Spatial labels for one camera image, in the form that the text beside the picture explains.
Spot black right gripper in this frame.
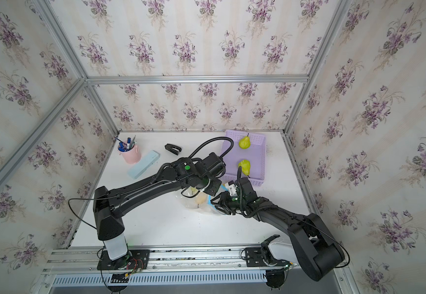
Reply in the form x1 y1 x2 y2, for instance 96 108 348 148
209 191 248 214

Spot clear zip-top plastic bag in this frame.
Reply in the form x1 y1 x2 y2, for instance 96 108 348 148
176 187 224 216

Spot green pear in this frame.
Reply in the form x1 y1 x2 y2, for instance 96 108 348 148
238 134 251 149
238 159 251 176

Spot yellow pear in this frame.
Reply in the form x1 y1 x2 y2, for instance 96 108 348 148
194 192 209 209

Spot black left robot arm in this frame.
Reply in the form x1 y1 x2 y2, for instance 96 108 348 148
91 136 234 271

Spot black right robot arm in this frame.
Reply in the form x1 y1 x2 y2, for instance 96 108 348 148
212 177 350 281

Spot black stapler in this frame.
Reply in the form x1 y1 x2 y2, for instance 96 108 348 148
165 143 182 156

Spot purple plastic basket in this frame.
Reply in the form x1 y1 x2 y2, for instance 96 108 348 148
221 130 266 187

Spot light blue pencil case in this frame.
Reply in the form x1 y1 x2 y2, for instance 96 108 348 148
127 150 160 180

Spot pink pen cup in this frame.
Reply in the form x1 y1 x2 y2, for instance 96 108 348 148
118 145 141 164

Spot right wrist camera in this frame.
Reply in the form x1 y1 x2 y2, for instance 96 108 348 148
225 181 239 197

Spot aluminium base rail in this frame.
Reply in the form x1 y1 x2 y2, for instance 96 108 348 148
50 244 348 287

